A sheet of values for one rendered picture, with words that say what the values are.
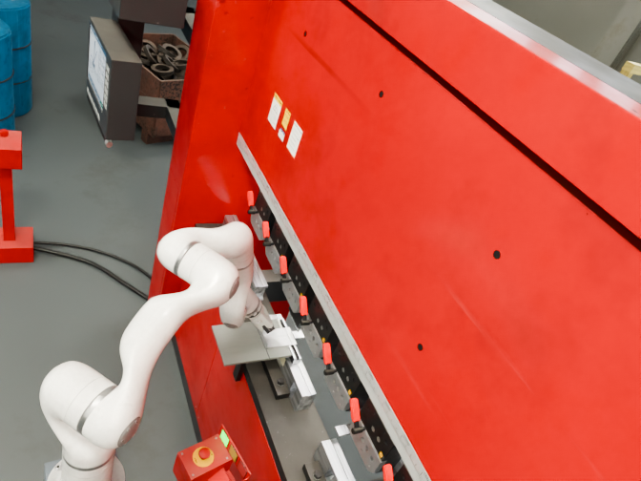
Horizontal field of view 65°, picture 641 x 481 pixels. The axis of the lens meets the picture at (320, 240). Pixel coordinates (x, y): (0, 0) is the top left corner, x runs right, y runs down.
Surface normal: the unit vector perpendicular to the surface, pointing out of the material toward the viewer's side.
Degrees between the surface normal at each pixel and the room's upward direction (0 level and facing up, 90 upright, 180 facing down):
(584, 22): 90
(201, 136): 90
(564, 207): 90
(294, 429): 0
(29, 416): 0
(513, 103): 90
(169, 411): 0
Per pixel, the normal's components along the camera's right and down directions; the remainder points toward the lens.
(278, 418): 0.31, -0.76
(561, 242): -0.87, 0.02
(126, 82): 0.47, 0.65
